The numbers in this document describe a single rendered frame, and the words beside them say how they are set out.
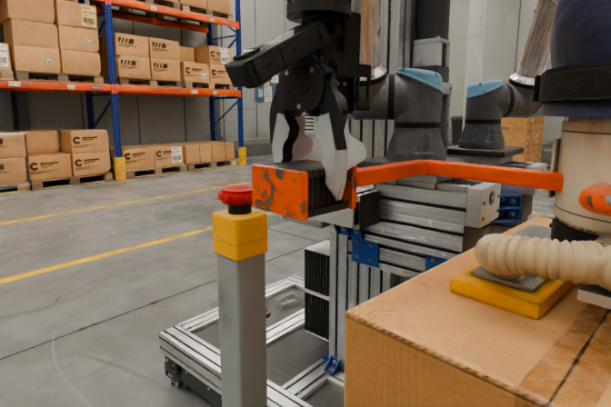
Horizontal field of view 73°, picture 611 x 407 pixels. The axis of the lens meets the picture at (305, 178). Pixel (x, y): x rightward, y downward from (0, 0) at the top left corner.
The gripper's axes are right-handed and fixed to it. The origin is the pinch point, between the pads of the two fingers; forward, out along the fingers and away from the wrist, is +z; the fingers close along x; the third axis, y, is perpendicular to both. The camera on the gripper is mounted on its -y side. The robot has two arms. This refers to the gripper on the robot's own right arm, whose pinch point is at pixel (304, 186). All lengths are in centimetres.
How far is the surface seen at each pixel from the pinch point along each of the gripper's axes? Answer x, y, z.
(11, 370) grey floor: 184, -9, 107
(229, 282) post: 21.4, 3.6, 19.0
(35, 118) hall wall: 823, 131, -2
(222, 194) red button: 21.9, 2.9, 4.4
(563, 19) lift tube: -18.5, 22.3, -18.8
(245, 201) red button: 18.9, 5.1, 5.2
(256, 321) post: 19.4, 7.4, 26.3
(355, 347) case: -7.5, 0.5, 16.6
